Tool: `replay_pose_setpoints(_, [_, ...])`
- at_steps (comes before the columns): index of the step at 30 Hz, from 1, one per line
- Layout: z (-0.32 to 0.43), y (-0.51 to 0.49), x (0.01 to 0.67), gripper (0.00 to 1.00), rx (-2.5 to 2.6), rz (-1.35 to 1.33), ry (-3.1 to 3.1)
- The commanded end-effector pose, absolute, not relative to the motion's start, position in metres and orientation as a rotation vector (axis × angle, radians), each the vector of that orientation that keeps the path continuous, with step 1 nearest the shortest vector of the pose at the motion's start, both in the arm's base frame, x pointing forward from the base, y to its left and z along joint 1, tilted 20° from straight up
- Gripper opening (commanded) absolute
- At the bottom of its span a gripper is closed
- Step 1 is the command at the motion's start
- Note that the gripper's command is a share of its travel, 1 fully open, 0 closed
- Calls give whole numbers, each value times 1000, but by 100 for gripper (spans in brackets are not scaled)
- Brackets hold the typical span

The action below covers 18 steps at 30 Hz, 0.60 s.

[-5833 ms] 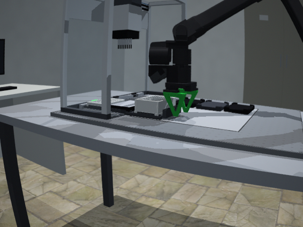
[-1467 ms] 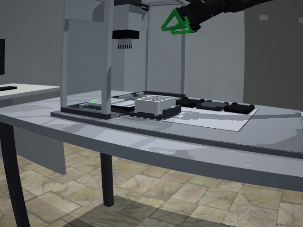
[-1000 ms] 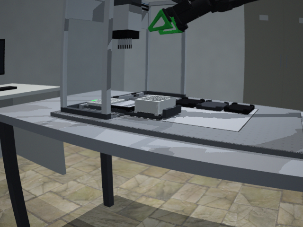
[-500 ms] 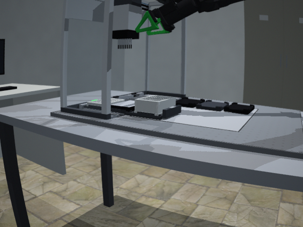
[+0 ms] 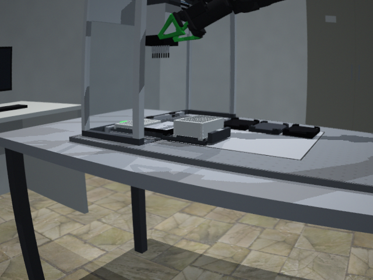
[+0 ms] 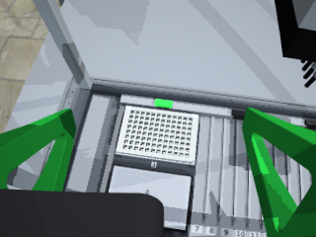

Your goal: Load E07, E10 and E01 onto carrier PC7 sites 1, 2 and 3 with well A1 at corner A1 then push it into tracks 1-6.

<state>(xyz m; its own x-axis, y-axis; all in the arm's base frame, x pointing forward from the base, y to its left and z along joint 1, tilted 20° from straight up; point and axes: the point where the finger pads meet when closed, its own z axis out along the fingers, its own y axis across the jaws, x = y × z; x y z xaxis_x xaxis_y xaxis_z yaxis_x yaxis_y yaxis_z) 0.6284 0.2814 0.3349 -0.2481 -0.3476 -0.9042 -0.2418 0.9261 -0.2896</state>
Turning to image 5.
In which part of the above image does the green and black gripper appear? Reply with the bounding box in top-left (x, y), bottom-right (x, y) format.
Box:
top-left (158, 4), bottom-right (217, 42)

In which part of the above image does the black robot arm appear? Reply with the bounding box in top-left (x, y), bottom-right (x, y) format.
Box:
top-left (184, 0), bottom-right (284, 20)

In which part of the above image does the white deep-well block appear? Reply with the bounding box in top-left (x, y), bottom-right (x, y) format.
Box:
top-left (173, 115), bottom-right (224, 141)

